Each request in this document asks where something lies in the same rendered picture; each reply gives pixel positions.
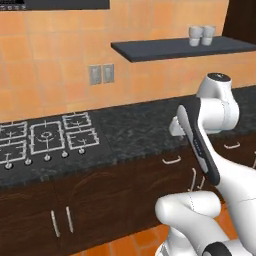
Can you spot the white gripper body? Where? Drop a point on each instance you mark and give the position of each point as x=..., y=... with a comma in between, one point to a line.
x=175, y=127

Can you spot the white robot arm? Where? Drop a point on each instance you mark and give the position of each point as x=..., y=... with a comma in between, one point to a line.
x=230, y=186

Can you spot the dark wood drawer front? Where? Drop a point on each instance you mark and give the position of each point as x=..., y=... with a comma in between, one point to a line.
x=246, y=141
x=150, y=163

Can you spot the dark wood cupboard door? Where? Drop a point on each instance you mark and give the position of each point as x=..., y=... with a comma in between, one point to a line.
x=26, y=223
x=166, y=186
x=103, y=203

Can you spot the white cup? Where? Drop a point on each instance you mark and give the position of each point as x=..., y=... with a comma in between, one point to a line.
x=208, y=34
x=195, y=35

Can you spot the silver hob knob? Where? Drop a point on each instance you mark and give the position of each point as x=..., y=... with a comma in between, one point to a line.
x=81, y=150
x=7, y=165
x=64, y=154
x=28, y=161
x=47, y=157

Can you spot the black gas hob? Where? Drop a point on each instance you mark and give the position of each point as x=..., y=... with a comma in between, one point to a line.
x=46, y=140

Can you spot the dark range hood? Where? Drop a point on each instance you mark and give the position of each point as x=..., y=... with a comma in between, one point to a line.
x=66, y=4

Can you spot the dark grey wall shelf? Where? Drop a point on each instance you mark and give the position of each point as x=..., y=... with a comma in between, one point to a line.
x=173, y=48

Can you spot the grey wall outlet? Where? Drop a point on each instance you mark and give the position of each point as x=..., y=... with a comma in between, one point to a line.
x=95, y=74
x=108, y=73

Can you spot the dark wood wall cupboard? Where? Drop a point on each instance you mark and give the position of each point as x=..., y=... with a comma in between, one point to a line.
x=241, y=18

